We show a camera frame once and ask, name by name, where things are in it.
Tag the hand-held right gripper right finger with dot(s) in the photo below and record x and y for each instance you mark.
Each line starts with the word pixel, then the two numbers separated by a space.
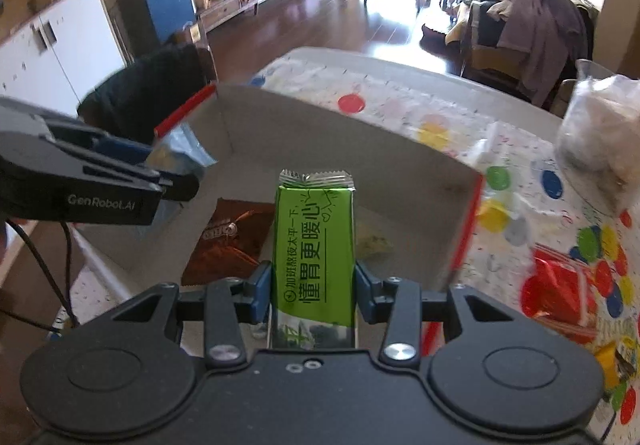
pixel 366 297

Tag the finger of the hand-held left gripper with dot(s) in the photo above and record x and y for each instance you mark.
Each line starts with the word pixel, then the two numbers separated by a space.
pixel 175 186
pixel 120 147

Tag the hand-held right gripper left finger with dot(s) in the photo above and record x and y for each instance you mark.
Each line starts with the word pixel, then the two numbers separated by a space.
pixel 260 295

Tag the blue snack packet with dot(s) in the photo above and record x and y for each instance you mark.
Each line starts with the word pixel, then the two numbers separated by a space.
pixel 187 147

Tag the brown snack packet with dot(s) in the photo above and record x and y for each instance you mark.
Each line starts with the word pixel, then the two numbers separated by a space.
pixel 225 245

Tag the green snack packet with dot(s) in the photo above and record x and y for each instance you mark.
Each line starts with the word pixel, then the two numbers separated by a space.
pixel 312 250

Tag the red cardboard box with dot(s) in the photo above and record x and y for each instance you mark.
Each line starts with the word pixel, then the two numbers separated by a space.
pixel 325 140

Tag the chair with dark cloth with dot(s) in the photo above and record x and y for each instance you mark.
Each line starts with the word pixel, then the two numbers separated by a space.
pixel 145 85

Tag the white cabinet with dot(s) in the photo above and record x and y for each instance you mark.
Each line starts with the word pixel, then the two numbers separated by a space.
pixel 55 55

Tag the balloon print tablecloth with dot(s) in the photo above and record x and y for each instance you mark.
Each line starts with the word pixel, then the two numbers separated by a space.
pixel 400 115

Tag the clear plastic wrapper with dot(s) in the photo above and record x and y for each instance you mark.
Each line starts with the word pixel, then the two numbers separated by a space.
pixel 484 145

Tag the round pet bed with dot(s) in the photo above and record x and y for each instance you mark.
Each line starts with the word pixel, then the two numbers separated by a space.
pixel 434 32

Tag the clear plastic container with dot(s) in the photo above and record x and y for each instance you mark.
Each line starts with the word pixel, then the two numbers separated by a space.
pixel 580 125

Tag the dark sofa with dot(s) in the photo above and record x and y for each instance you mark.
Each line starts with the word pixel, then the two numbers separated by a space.
pixel 480 40

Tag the white plastic bag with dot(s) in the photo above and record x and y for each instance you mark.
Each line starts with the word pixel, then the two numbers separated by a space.
pixel 607 125

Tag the pile of clothes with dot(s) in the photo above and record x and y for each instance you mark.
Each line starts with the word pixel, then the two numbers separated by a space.
pixel 540 20

